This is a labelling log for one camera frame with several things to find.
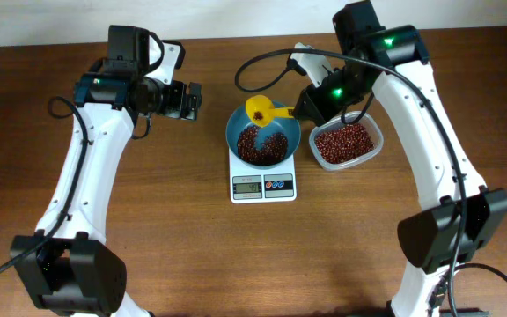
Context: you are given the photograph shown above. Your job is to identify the blue plastic bowl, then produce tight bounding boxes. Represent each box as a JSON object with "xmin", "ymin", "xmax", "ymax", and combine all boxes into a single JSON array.
[{"xmin": 225, "ymin": 105, "xmax": 301, "ymax": 169}]

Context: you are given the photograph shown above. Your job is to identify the red adzuki beans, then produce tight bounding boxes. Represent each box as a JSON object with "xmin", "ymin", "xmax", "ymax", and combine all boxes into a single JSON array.
[{"xmin": 236, "ymin": 115, "xmax": 376, "ymax": 166}]

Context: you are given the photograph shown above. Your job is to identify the yellow plastic measuring scoop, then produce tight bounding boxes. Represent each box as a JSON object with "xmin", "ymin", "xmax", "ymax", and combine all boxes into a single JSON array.
[{"xmin": 246, "ymin": 95, "xmax": 294, "ymax": 128}]

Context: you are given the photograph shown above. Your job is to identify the clear plastic bean container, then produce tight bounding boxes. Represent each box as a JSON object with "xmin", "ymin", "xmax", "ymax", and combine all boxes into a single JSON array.
[{"xmin": 309, "ymin": 114, "xmax": 384, "ymax": 172}]

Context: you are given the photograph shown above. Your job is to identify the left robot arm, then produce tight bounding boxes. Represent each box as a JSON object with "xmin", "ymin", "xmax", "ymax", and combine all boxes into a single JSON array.
[{"xmin": 10, "ymin": 26, "xmax": 202, "ymax": 316}]

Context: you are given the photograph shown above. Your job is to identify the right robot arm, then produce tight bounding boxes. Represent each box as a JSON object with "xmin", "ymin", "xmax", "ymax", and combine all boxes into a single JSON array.
[{"xmin": 291, "ymin": 1, "xmax": 507, "ymax": 316}]

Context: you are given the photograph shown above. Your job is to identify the white digital kitchen scale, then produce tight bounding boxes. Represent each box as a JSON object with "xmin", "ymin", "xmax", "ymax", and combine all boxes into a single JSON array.
[{"xmin": 228, "ymin": 150, "xmax": 298, "ymax": 204}]

